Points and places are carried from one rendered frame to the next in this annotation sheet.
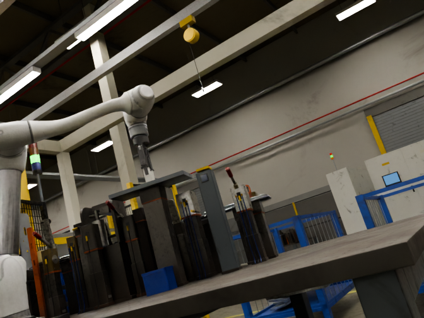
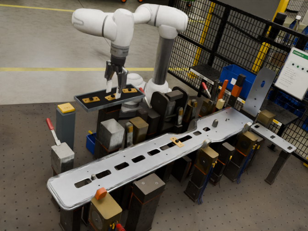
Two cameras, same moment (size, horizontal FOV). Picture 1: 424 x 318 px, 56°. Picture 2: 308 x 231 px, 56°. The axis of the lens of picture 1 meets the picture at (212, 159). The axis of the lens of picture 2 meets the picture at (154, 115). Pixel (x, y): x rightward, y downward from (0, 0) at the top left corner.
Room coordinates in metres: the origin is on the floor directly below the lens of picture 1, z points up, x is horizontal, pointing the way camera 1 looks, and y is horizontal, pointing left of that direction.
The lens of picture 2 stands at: (2.67, -0.72, 1.97)
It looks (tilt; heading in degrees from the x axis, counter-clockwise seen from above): 33 degrees down; 121
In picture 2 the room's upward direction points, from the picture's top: 14 degrees clockwise
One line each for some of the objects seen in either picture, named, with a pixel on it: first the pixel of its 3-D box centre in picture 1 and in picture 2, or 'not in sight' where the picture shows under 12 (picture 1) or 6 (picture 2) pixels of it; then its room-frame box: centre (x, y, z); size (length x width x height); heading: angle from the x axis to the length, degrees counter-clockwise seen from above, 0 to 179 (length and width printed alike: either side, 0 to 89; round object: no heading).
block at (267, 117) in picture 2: not in sight; (257, 134); (2.42, 1.17, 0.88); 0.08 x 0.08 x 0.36; 79
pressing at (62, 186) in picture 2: (147, 233); (174, 144); (2.15, 0.45, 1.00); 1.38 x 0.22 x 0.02; 79
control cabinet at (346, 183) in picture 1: (360, 201); not in sight; (10.24, -3.31, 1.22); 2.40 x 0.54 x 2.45; 148
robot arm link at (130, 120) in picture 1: (134, 110); (119, 26); (1.78, 0.30, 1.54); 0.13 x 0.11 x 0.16; 27
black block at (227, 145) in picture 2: not in sight; (222, 166); (2.38, 0.70, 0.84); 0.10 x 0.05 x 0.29; 169
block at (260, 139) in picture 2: not in sight; (248, 154); (2.45, 0.96, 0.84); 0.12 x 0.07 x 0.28; 169
